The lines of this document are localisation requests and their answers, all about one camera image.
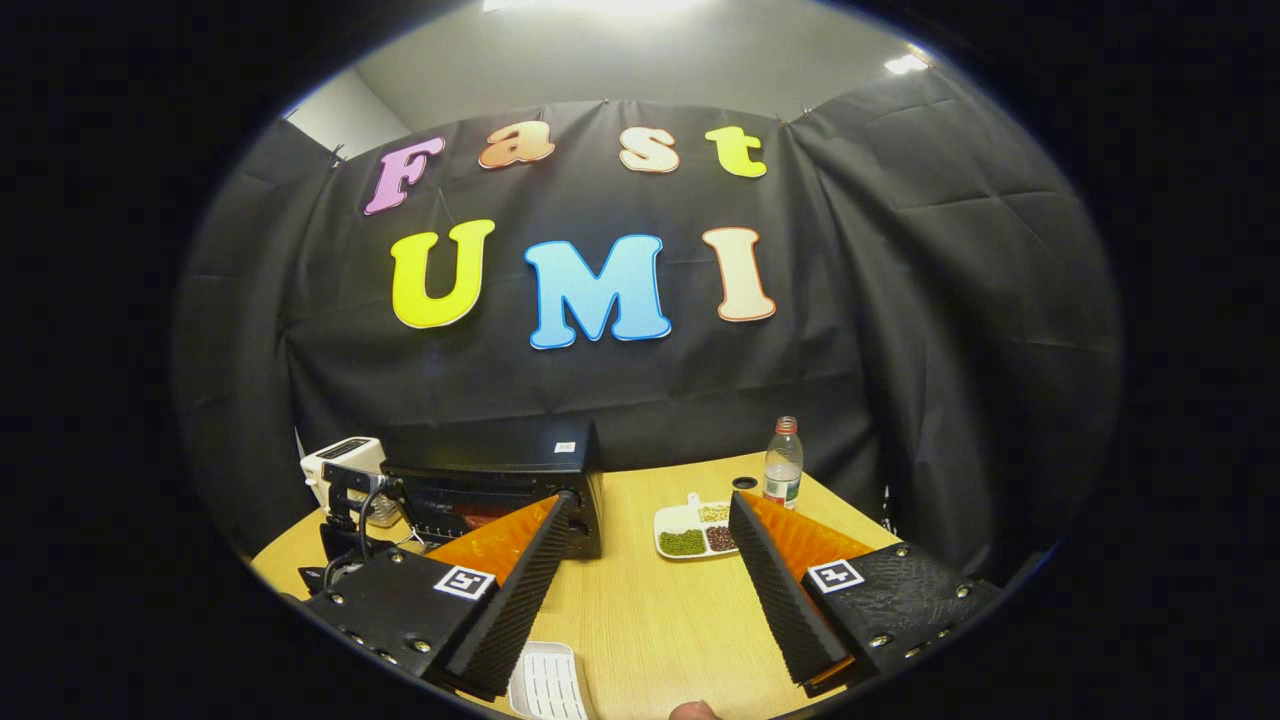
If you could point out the large ceiling light panel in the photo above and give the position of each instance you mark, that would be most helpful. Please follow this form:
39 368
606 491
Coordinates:
590 5

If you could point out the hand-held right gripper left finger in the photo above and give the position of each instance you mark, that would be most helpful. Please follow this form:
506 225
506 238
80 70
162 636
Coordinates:
520 600

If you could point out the brown red meat piece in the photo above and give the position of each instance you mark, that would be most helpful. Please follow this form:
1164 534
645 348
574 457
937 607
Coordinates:
485 518

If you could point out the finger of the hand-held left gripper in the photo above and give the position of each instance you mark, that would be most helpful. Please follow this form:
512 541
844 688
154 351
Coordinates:
345 485

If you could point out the clear glass container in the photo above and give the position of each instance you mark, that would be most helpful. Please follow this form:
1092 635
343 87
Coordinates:
385 512

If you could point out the small ceiling light panel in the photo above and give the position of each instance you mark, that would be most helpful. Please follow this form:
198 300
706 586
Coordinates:
906 64

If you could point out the black backdrop cloth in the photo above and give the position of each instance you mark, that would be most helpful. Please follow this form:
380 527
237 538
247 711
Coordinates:
850 330

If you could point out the black electric oven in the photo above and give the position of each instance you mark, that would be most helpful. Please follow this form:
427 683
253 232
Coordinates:
500 470

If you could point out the white toaster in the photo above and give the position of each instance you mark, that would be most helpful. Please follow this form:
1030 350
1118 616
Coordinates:
340 455

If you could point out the white ribbed plastic tray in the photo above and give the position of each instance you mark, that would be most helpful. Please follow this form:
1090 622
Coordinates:
548 685

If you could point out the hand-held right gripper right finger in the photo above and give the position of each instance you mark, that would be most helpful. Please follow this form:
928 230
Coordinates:
775 590

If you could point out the clear plastic bottle red label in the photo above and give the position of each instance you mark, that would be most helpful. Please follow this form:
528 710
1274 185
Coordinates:
783 470

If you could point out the white divided plate of beans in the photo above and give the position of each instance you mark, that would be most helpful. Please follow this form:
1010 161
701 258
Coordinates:
690 535

